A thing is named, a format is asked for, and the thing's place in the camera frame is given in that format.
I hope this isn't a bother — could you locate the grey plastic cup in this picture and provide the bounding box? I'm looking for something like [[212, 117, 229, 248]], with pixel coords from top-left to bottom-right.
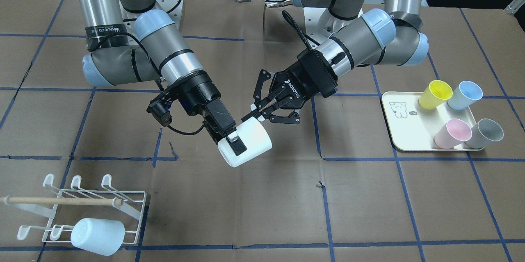
[[465, 118, 504, 149]]

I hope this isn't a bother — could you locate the yellow plastic cup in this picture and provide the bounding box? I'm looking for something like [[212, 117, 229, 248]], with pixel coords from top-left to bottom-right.
[[418, 80, 453, 109]]

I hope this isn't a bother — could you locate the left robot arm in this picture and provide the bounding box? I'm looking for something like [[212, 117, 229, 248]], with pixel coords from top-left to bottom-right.
[[242, 0, 428, 124]]

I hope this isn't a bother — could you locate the white wire cup rack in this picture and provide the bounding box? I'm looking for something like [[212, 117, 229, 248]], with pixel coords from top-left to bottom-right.
[[1, 173, 148, 246]]

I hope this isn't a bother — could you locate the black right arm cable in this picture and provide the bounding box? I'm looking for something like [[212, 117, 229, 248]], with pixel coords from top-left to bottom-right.
[[164, 121, 205, 135]]

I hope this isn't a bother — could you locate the cream rectangular tray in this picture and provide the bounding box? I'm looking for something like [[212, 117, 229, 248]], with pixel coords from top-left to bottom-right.
[[381, 91, 477, 152]]

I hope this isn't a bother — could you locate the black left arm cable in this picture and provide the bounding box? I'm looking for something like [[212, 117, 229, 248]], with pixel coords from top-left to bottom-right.
[[281, 9, 320, 51]]

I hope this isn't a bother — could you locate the pale green white cup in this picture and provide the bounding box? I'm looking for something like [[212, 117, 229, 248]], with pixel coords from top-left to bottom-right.
[[218, 117, 272, 167]]

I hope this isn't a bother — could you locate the light blue plastic cup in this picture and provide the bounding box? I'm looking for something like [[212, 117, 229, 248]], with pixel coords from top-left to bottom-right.
[[71, 218, 125, 256]]

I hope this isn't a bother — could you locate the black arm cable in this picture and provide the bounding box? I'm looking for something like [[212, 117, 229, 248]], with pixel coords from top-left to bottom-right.
[[164, 121, 205, 135], [281, 9, 320, 51]]

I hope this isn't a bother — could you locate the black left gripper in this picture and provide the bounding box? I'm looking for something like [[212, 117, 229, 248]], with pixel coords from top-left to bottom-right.
[[241, 49, 338, 124]]

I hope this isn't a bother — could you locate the pink plastic cup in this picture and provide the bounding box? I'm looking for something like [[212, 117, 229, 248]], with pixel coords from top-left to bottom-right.
[[434, 118, 472, 149]]

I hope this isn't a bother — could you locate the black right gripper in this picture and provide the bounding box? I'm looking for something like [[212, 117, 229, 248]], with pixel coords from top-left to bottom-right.
[[162, 70, 247, 156]]

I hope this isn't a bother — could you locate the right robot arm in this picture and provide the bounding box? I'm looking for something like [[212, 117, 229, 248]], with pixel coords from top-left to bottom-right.
[[79, 0, 248, 156]]

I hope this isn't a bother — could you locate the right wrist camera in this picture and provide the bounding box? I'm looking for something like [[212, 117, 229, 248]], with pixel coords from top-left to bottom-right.
[[146, 93, 177, 126]]

